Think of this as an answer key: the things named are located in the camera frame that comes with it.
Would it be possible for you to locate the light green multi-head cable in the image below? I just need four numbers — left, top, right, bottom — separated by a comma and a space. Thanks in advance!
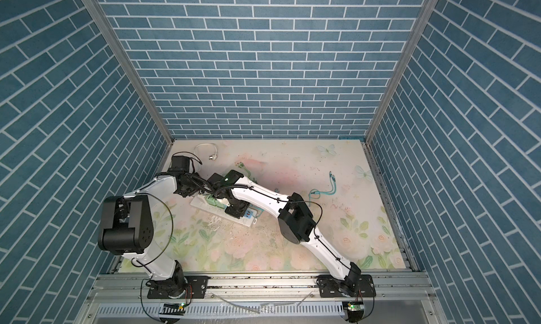
235, 160, 256, 183

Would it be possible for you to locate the white multicolour power strip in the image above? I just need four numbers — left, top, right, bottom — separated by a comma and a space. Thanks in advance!
190, 194, 259, 228

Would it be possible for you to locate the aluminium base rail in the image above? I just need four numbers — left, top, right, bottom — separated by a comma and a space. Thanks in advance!
76, 270, 446, 323

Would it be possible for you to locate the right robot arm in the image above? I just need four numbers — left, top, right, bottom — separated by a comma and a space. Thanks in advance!
207, 170, 362, 297

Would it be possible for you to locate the white power strip cord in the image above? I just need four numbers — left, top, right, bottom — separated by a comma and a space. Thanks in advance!
193, 143, 219, 160

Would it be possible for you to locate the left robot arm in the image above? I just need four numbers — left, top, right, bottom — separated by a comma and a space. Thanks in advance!
98, 151, 209, 301

